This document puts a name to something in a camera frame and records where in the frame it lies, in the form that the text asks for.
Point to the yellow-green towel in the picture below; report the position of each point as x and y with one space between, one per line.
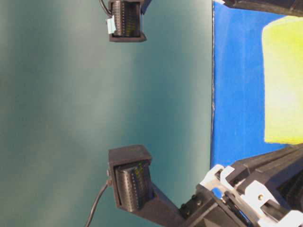
282 45

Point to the lower wrist camera module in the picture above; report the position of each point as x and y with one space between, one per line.
134 190

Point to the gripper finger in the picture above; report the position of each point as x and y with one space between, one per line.
282 7

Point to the lower gripper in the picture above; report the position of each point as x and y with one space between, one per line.
260 191

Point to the blue table cloth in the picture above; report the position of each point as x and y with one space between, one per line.
238 84

